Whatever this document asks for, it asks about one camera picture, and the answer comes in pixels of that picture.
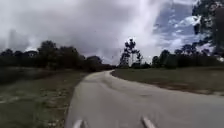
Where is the grass verge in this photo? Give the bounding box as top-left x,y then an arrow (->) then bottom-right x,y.
0,67 -> 91,128
110,66 -> 224,97

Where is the robot's own part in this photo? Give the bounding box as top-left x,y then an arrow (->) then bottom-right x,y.
142,116 -> 156,128
72,119 -> 84,128

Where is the grey asphalt road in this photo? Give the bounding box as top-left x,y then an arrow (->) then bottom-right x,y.
64,69 -> 224,128

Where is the row of trees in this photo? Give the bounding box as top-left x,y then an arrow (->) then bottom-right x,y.
0,40 -> 116,73
118,0 -> 224,70

